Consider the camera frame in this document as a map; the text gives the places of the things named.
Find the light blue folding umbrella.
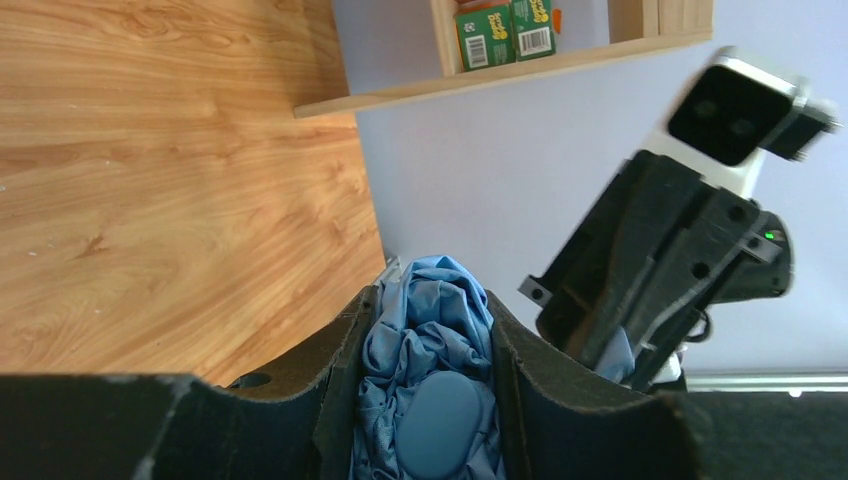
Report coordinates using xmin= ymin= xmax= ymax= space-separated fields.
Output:
xmin=348 ymin=256 xmax=640 ymax=479

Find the wooden shelf unit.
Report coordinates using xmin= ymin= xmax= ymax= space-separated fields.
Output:
xmin=292 ymin=0 xmax=715 ymax=121

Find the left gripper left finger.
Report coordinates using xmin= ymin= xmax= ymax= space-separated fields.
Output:
xmin=1 ymin=286 xmax=378 ymax=479

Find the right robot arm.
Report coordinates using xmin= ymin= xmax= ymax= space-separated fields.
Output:
xmin=520 ymin=150 xmax=793 ymax=391

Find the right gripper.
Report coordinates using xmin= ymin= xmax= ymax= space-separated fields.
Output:
xmin=521 ymin=150 xmax=780 ymax=391

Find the green snack box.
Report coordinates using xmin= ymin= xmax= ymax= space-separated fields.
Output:
xmin=454 ymin=0 xmax=563 ymax=71

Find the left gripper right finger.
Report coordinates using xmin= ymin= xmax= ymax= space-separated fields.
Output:
xmin=488 ymin=297 xmax=847 ymax=479

